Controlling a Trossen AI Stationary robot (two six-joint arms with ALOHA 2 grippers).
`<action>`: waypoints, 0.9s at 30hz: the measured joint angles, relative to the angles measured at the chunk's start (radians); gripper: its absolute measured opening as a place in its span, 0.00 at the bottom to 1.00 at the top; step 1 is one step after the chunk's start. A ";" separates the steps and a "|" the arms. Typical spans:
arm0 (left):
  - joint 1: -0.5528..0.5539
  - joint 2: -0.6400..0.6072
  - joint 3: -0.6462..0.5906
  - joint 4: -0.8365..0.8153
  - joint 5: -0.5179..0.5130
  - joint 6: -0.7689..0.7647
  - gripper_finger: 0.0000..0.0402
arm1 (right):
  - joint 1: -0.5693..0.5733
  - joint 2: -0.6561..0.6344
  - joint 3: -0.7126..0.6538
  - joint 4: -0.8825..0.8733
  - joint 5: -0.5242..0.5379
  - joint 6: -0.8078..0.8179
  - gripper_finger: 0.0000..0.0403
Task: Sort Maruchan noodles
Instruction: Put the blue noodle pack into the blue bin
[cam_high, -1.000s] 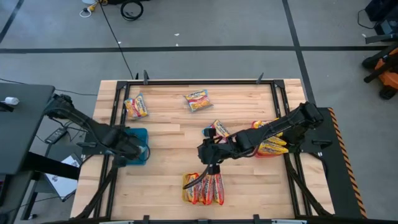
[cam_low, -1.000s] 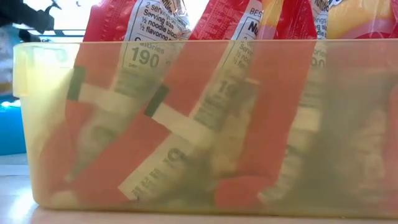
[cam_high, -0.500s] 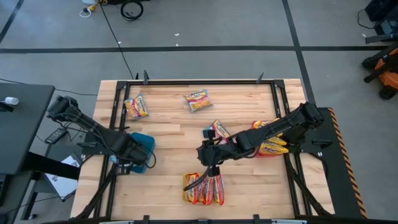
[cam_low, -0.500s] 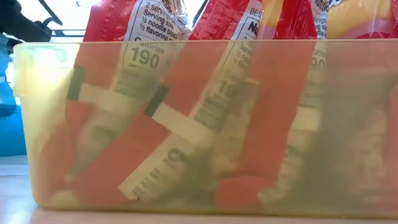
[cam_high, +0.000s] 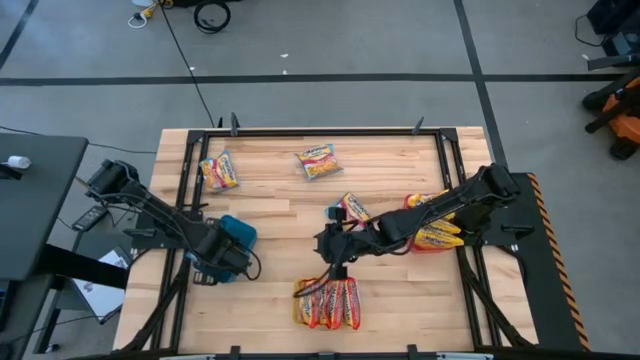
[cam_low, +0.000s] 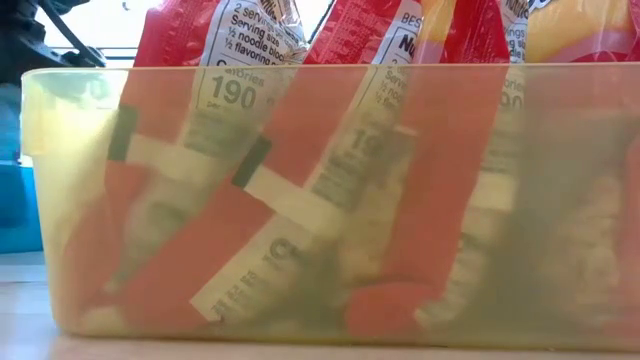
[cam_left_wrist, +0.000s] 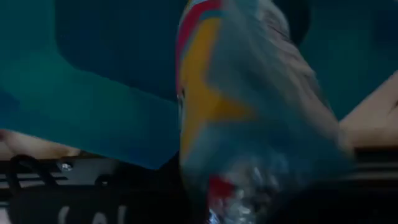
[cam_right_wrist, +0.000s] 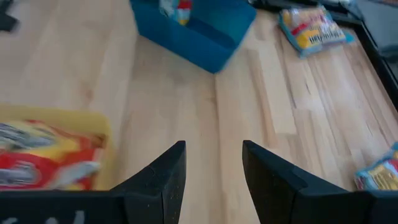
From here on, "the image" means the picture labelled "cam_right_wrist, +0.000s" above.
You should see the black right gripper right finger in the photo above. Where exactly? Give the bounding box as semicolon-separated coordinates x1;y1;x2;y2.
243;139;398;224

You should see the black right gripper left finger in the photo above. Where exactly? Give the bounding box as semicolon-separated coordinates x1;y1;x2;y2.
0;140;187;224

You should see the blue-edged Maruchan noodle packet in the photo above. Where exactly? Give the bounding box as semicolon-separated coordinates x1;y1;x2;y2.
277;5;356;59
354;142;398;191
159;0;194;26

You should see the blue plastic bin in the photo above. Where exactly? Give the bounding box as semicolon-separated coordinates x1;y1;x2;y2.
129;0;257;75

